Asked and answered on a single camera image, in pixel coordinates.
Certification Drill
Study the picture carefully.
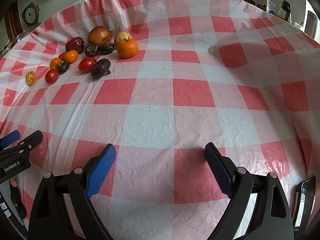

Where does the round wall gauge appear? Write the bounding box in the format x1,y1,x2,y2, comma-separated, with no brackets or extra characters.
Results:
21,2,40,27

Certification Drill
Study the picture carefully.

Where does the small yellow striped melon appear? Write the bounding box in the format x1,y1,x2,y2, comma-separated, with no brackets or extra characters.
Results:
25,72,36,86

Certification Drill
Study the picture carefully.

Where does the large yellow striped melon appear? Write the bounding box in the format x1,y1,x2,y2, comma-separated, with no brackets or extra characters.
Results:
114,31,132,47

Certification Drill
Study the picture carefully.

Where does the dark mangosteen front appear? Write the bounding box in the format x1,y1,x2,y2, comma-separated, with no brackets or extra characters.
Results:
90,59,111,80

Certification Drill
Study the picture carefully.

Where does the large orange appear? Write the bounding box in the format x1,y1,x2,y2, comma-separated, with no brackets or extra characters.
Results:
117,39,139,59

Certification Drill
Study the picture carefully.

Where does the large pomegranate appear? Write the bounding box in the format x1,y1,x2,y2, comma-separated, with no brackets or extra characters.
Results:
87,26,111,45

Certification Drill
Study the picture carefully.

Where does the small dark mangosteen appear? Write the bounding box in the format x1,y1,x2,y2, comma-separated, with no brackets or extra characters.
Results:
57,60,69,75

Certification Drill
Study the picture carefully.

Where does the red white checkered tablecloth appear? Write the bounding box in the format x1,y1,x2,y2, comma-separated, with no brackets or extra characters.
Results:
1,0,319,239

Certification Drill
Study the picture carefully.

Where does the large red tomato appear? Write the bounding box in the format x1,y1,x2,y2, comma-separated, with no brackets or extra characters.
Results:
78,57,97,74

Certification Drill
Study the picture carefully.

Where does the small orange mandarin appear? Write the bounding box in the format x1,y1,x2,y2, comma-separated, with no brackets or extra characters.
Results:
64,50,78,64

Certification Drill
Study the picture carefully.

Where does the small red tomato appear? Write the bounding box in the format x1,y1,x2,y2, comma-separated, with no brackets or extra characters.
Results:
59,53,66,61
44,69,59,85

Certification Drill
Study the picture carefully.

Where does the dark red apple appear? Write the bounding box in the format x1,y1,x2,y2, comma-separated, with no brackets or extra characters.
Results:
65,37,84,54

